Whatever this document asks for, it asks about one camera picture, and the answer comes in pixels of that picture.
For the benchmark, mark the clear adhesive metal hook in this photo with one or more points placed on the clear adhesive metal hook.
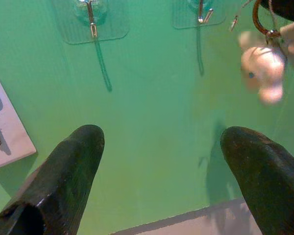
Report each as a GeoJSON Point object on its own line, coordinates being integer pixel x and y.
{"type": "Point", "coordinates": [201, 12]}
{"type": "Point", "coordinates": [91, 17]}

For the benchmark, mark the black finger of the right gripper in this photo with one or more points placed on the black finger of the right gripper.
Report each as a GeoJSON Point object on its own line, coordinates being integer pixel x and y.
{"type": "Point", "coordinates": [289, 8]}

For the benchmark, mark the white key tag card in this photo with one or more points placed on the white key tag card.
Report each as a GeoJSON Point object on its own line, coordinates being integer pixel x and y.
{"type": "Point", "coordinates": [14, 137]}

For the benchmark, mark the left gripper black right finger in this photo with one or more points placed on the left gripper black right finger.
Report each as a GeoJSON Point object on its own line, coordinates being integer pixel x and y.
{"type": "Point", "coordinates": [269, 181]}

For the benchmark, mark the green plastic wall board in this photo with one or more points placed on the green plastic wall board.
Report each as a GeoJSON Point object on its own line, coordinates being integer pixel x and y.
{"type": "Point", "coordinates": [149, 98]}

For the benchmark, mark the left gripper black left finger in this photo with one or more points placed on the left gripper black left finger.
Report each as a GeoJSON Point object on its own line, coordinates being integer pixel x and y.
{"type": "Point", "coordinates": [58, 181]}

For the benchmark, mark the key bunch with plush charm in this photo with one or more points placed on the key bunch with plush charm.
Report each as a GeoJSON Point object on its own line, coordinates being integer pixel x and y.
{"type": "Point", "coordinates": [262, 66]}

